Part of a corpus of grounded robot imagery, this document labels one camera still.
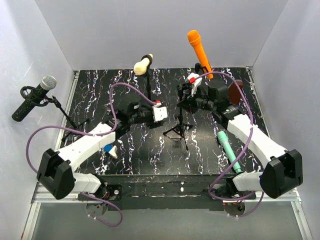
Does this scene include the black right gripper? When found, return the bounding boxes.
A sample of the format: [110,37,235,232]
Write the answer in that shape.
[177,85,216,115]

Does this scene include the mint green toy microphone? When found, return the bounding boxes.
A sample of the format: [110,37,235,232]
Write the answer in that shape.
[217,131,243,174]

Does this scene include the black tripod microphone stand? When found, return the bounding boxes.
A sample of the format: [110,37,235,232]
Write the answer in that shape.
[162,83,194,151]

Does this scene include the cream wooden microphone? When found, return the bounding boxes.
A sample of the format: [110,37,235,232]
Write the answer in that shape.
[133,53,153,76]

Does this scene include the black round-base stand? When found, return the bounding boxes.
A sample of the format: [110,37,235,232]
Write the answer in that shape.
[143,53,153,100]
[194,62,204,75]

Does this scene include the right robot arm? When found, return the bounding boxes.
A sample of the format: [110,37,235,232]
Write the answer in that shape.
[177,77,303,199]

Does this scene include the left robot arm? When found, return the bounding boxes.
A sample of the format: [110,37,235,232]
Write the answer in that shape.
[37,102,168,200]

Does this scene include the black round-base stand, orange mic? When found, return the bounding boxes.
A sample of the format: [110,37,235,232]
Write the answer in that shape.
[194,62,204,75]

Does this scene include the orange microphone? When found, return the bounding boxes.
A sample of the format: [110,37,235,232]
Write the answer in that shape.
[187,30,212,73]

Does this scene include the silver-headed black microphone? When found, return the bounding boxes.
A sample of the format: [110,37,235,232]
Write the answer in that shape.
[11,75,57,122]

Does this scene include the brown wooden metronome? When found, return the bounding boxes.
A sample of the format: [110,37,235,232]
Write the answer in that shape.
[228,82,242,106]

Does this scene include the blue and white toy block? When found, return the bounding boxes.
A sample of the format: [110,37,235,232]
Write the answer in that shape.
[103,144,118,159]

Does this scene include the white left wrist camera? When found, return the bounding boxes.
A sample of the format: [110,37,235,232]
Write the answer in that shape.
[152,100,168,123]

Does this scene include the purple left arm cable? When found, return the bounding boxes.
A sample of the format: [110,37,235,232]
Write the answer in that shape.
[25,82,157,227]

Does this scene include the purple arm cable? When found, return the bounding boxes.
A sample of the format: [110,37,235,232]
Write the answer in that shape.
[25,82,157,227]
[193,71,265,218]

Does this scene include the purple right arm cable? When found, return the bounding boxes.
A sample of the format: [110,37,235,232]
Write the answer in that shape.
[193,71,265,218]

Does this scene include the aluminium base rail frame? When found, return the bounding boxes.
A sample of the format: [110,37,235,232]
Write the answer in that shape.
[21,66,313,240]

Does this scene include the black shock-mount tripod stand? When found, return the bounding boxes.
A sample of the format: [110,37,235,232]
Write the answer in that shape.
[33,93,90,131]

